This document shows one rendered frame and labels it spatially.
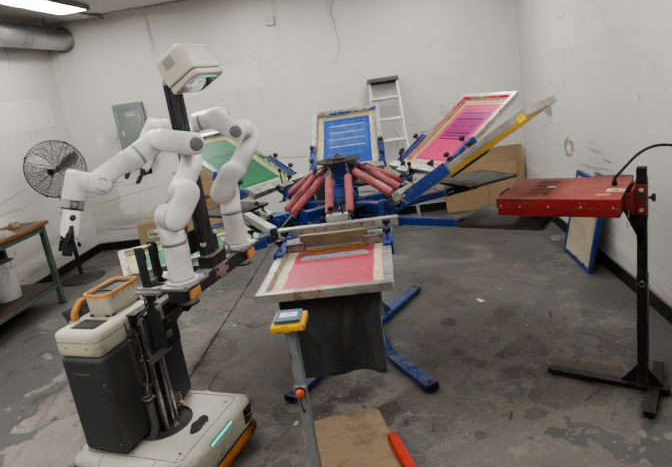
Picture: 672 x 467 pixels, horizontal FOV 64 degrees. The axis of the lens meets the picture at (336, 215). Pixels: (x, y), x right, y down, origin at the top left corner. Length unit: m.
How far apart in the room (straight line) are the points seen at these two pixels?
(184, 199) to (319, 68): 4.94
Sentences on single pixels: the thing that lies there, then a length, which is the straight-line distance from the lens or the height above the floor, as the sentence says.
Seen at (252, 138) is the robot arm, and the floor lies 1.62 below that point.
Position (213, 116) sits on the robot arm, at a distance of 2.35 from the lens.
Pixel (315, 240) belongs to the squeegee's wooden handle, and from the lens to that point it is 2.78.
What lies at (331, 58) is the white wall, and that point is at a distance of 6.80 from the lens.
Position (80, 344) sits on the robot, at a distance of 2.66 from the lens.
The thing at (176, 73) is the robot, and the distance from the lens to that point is 2.15.
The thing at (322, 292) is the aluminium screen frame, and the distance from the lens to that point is 2.23.
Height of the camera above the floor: 1.81
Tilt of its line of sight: 14 degrees down
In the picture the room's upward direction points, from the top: 9 degrees counter-clockwise
